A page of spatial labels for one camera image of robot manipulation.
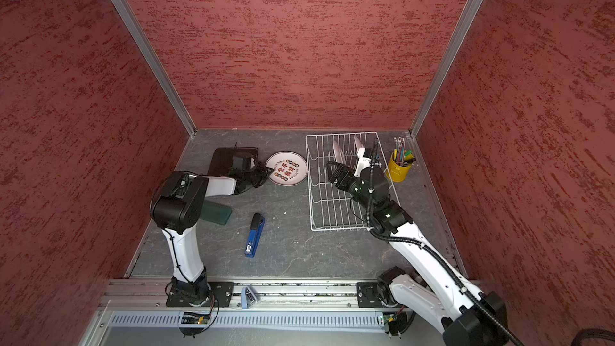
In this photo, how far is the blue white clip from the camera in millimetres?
724

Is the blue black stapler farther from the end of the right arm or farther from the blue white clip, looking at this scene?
the end of the right arm

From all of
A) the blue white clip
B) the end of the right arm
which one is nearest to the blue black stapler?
the blue white clip
